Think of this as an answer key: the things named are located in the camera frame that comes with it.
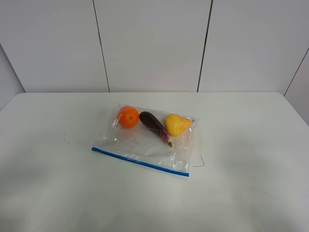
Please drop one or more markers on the clear zip bag blue seal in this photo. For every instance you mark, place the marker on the clear zip bag blue seal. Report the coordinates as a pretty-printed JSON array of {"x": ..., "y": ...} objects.
[{"x": 140, "y": 146}]

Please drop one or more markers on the purple eggplant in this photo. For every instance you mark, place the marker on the purple eggplant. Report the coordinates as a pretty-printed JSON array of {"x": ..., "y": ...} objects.
[{"x": 156, "y": 127}]

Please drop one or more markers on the yellow pear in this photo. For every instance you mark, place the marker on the yellow pear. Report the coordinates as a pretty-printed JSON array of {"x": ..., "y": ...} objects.
[{"x": 175, "y": 124}]

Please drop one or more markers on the orange fruit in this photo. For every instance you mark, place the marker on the orange fruit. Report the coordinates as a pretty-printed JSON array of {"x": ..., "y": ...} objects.
[{"x": 128, "y": 116}]

